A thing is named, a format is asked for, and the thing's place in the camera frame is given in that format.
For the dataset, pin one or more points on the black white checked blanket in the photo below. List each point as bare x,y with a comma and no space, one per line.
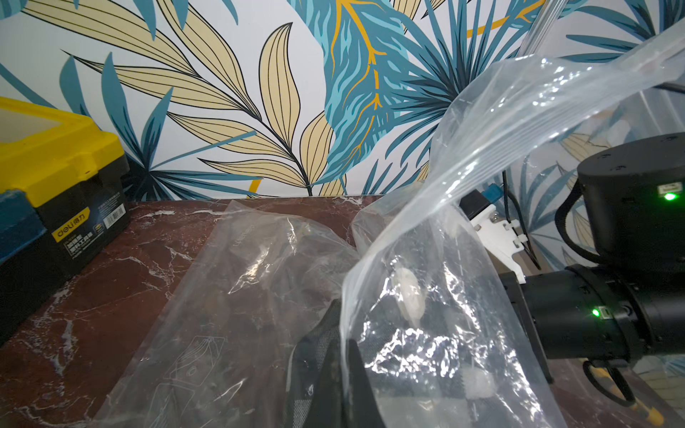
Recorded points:
401,399

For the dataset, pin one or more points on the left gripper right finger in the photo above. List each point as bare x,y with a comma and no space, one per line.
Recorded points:
362,410

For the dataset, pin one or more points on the yellow black toolbox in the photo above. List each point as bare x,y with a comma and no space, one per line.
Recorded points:
62,202

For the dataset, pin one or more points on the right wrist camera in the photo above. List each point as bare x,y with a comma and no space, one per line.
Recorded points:
498,235

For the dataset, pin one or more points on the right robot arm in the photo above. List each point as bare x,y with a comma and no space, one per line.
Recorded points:
625,218

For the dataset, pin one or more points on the white vacuum valve cap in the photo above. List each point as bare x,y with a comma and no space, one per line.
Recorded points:
410,296

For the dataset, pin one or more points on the yellow utility knife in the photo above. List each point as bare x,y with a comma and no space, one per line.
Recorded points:
650,414

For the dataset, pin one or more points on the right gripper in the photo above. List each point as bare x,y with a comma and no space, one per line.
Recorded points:
518,301

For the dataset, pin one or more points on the right aluminium corner post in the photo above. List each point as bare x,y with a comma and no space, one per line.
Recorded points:
547,16

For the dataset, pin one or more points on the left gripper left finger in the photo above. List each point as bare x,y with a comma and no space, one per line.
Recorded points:
326,407

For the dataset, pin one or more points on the clear plastic vacuum bag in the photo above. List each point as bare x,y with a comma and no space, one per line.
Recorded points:
218,355

